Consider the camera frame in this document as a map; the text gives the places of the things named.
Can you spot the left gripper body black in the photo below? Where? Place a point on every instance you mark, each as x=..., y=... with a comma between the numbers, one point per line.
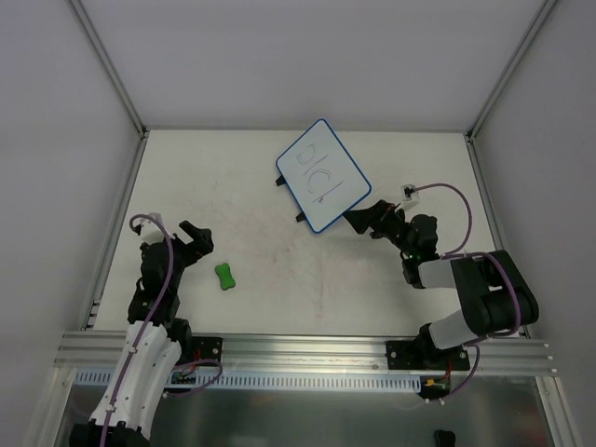
x=187, y=245

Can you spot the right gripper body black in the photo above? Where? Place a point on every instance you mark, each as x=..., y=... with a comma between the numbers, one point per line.
x=379, y=220

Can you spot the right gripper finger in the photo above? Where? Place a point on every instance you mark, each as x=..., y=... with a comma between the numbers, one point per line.
x=389, y=231
x=373, y=218

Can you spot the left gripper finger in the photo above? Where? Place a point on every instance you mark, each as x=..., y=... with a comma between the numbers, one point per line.
x=200, y=244
x=157, y=239

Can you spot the green bone-shaped eraser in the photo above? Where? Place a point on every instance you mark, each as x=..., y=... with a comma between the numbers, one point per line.
x=224, y=274

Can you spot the blue framed whiteboard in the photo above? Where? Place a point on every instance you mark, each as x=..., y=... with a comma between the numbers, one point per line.
x=323, y=177

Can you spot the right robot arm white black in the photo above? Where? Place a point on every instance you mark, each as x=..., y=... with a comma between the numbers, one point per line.
x=494, y=299

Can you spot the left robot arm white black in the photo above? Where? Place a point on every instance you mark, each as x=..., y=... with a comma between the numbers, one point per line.
x=156, y=340

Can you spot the black object bottom edge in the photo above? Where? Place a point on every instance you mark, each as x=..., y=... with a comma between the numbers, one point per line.
x=444, y=438

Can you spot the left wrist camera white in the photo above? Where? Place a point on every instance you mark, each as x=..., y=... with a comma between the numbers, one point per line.
x=146, y=228

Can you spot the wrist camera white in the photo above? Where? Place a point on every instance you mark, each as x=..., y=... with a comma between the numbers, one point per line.
x=146, y=228
x=410, y=197

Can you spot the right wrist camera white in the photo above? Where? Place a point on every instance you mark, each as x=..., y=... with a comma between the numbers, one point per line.
x=410, y=197

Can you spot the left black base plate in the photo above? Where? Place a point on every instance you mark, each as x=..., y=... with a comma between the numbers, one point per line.
x=206, y=347

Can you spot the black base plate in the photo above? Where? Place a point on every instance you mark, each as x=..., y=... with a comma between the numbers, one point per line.
x=410, y=355
x=206, y=347

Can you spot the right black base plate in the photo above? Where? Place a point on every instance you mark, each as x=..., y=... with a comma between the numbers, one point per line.
x=410, y=355

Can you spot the aluminium mounting rail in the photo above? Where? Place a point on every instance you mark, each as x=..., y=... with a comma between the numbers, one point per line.
x=314, y=354

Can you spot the white slotted cable duct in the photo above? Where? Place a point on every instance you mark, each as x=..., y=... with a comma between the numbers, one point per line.
x=389, y=383

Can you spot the left aluminium frame post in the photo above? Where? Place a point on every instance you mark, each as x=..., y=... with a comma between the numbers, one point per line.
x=89, y=30

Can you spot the aluminium frame post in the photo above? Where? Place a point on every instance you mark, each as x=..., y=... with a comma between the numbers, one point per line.
x=89, y=30
x=533, y=30

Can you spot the right aluminium frame post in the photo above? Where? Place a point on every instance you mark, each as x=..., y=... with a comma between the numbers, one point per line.
x=533, y=30

